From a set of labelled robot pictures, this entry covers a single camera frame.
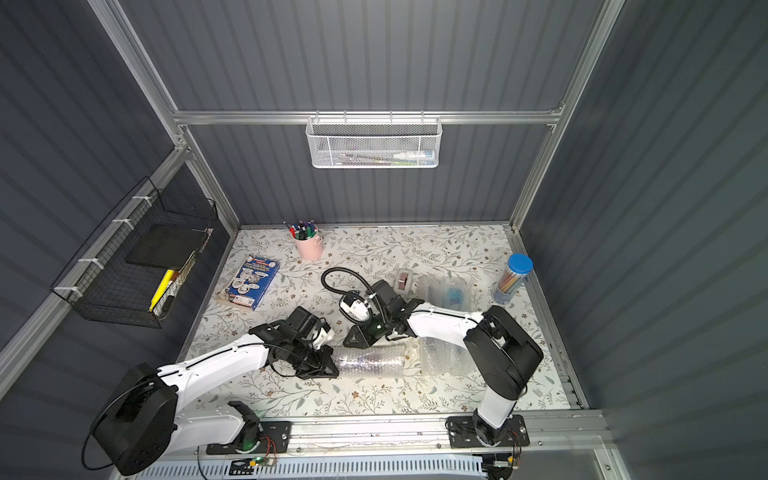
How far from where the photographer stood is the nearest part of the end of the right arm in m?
0.66

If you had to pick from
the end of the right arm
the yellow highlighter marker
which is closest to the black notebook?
the yellow highlighter marker

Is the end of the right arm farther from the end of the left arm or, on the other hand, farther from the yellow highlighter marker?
the yellow highlighter marker

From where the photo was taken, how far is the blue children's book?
98 cm

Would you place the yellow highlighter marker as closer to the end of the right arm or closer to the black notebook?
the black notebook
